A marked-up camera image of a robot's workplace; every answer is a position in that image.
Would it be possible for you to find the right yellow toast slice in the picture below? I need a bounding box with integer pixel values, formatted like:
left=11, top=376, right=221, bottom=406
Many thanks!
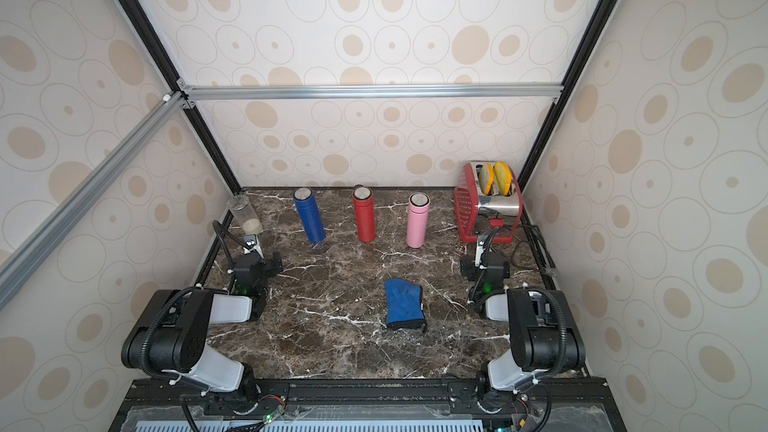
left=493, top=161, right=514, bottom=196

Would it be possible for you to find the red polka dot toaster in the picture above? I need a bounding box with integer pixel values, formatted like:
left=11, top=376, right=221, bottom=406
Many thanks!
left=453, top=161, right=523, bottom=245

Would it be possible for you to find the blue thermos bottle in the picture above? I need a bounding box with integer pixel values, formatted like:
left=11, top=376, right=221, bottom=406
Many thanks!
left=293, top=187, right=326, bottom=244

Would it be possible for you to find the horizontal aluminium rail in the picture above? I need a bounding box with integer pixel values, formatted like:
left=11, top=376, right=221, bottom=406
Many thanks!
left=182, top=82, right=563, bottom=101

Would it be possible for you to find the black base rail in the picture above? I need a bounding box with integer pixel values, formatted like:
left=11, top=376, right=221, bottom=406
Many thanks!
left=110, top=377, right=626, bottom=431

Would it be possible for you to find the yellow toast slice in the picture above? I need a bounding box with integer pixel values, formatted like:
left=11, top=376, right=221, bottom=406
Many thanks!
left=478, top=163, right=495, bottom=196
left=493, top=161, right=514, bottom=196

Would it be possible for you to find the left diagonal aluminium rail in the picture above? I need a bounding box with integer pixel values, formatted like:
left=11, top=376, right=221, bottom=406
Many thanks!
left=1, top=91, right=184, bottom=306

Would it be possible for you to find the pink thermos bottle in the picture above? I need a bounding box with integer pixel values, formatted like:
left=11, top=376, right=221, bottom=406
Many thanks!
left=406, top=192, right=430, bottom=249

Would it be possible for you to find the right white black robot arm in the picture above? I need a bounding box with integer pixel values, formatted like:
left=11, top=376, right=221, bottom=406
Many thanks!
left=460, top=228, right=586, bottom=398

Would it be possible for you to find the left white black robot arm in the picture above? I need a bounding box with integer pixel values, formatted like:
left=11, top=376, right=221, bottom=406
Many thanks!
left=121, top=219, right=283, bottom=400

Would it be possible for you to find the clear glass cup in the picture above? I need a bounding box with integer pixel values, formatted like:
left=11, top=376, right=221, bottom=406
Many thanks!
left=227, top=193, right=264, bottom=236

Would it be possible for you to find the black toaster power cable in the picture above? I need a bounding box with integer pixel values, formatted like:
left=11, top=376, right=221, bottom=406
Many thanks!
left=509, top=221, right=559, bottom=280

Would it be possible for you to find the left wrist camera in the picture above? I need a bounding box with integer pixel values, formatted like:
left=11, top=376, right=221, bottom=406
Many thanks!
left=243, top=234, right=264, bottom=258

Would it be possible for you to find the left yellow toast slice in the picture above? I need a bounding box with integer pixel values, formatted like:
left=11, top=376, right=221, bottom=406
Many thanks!
left=478, top=163, right=495, bottom=196

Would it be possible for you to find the red thermos bottle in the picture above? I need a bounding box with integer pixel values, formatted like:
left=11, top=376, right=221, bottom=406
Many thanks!
left=353, top=185, right=376, bottom=243

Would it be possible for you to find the blue cloth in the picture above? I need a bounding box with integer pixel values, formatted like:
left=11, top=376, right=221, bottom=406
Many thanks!
left=385, top=279, right=427, bottom=332

